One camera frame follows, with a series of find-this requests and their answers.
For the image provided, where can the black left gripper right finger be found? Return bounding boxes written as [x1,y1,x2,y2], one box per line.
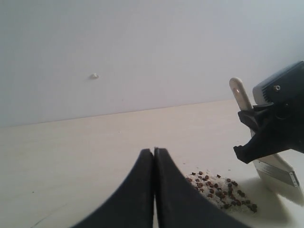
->
[154,148,248,228]

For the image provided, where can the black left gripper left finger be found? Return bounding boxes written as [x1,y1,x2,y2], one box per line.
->
[73,149,154,228]

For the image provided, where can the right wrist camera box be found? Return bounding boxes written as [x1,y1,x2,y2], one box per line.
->
[252,61,304,105]

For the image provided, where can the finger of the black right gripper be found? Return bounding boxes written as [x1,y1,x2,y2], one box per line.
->
[233,132,289,164]
[238,103,276,135]

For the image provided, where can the small white wall fixture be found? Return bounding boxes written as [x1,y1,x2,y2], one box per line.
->
[89,73,99,80]

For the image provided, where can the pile of grains and pellets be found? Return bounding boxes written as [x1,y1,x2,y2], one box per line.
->
[185,171,258,214]

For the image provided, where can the white wooden brush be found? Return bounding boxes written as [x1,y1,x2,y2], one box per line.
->
[229,76,304,191]

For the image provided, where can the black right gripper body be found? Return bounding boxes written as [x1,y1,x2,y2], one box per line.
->
[261,94,304,154]

